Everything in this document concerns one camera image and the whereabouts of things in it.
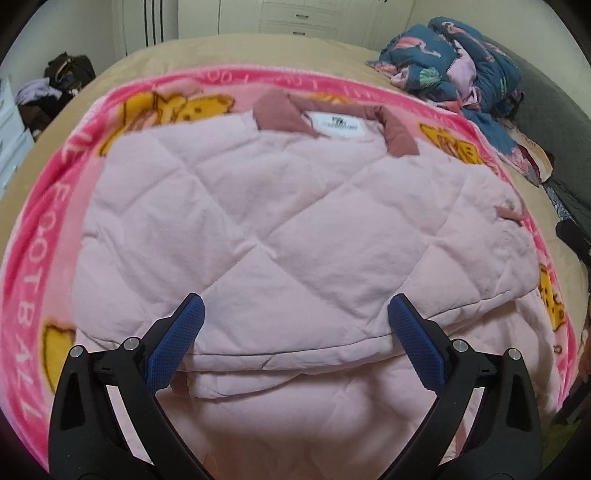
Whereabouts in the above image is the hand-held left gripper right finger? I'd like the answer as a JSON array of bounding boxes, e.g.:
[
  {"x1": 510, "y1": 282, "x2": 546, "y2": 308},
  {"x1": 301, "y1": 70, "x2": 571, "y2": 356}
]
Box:
[{"x1": 383, "y1": 294, "x2": 542, "y2": 480}]

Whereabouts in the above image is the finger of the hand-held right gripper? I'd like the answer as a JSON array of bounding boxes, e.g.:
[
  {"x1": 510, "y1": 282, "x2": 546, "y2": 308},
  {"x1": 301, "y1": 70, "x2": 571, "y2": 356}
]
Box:
[{"x1": 556, "y1": 220, "x2": 591, "y2": 266}]

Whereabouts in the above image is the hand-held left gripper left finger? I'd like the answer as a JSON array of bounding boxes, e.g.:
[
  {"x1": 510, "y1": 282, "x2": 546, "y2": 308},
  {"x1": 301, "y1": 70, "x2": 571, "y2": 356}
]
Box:
[{"x1": 47, "y1": 293, "x2": 206, "y2": 480}]

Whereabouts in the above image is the pink quilted jacket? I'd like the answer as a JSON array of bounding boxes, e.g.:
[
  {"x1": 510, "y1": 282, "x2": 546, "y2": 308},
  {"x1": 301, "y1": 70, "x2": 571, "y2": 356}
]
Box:
[{"x1": 71, "y1": 90, "x2": 578, "y2": 480}]

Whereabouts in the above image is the purple clothes pile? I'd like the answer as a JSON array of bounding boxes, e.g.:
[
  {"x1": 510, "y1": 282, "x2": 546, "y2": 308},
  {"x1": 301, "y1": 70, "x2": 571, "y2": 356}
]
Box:
[{"x1": 16, "y1": 78, "x2": 63, "y2": 106}]

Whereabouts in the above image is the blue patterned sheet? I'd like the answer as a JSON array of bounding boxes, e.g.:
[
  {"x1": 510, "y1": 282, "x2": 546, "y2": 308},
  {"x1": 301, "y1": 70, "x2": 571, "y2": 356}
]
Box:
[{"x1": 544, "y1": 182, "x2": 583, "y2": 224}]

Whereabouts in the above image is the grey padded headboard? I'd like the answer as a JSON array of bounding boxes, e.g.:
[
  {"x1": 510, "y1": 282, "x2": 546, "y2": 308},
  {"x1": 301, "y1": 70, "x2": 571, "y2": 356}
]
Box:
[{"x1": 480, "y1": 37, "x2": 591, "y2": 217}]

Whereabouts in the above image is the pink printed blanket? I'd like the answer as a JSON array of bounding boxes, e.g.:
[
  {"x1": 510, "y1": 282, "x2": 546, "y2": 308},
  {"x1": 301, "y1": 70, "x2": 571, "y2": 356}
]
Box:
[{"x1": 0, "y1": 65, "x2": 583, "y2": 462}]

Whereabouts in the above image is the blue floral quilt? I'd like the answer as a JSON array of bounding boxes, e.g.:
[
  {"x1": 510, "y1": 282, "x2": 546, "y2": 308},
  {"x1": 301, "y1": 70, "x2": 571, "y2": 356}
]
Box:
[{"x1": 367, "y1": 17, "x2": 555, "y2": 185}]

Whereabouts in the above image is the black bag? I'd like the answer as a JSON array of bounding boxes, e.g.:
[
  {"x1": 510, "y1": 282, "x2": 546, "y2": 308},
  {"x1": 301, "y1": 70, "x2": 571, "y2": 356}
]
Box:
[{"x1": 44, "y1": 54, "x2": 96, "y2": 93}]

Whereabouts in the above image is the bed with beige sheet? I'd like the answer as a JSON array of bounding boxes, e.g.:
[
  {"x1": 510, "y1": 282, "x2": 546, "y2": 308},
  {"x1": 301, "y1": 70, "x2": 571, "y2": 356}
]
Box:
[{"x1": 0, "y1": 36, "x2": 591, "y2": 416}]

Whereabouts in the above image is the white door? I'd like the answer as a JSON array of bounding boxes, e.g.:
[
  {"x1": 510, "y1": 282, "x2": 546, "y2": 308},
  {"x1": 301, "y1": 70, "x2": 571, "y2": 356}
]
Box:
[{"x1": 113, "y1": 0, "x2": 181, "y2": 56}]

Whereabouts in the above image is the white wardrobe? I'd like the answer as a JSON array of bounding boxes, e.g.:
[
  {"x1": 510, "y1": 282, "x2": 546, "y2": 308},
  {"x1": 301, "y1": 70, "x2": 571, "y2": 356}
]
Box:
[{"x1": 217, "y1": 0, "x2": 416, "y2": 49}]

